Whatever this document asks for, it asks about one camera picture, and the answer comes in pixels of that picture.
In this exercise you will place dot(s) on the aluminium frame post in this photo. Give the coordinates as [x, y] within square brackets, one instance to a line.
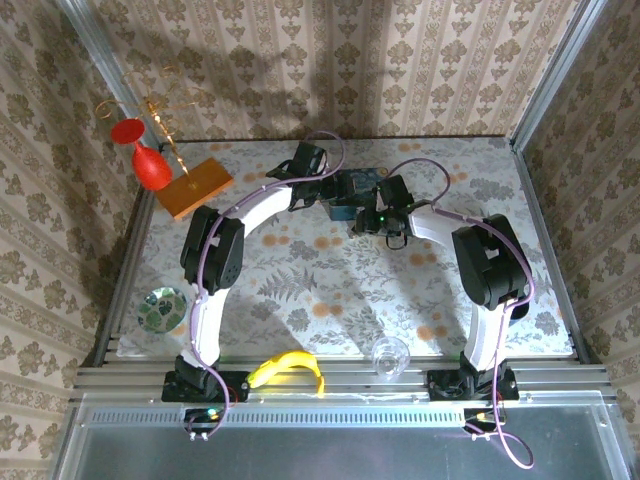
[553, 75]
[102, 50]

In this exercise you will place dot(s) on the perforated metal tray panel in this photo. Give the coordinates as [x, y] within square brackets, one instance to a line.
[325, 450]

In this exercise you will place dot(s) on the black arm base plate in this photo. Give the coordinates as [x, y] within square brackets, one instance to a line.
[237, 387]
[440, 387]

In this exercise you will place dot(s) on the clear drinking glass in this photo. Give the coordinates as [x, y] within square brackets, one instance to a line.
[390, 360]

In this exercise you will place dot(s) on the aluminium side rail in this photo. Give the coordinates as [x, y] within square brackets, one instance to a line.
[550, 250]
[125, 270]

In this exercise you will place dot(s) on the green leaf pattern bowl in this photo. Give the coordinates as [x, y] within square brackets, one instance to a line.
[162, 310]

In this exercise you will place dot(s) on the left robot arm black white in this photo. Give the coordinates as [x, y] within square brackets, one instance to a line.
[215, 250]

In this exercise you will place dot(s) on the aluminium front rail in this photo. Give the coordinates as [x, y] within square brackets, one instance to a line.
[350, 385]

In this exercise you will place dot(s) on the starry night tin box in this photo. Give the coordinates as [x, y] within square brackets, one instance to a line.
[345, 212]

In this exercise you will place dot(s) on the floral fern tablecloth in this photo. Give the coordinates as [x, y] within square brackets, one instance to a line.
[350, 310]

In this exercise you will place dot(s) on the yellow banana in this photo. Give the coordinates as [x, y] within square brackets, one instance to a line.
[290, 359]

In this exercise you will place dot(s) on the red wine glass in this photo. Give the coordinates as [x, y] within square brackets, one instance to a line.
[150, 167]

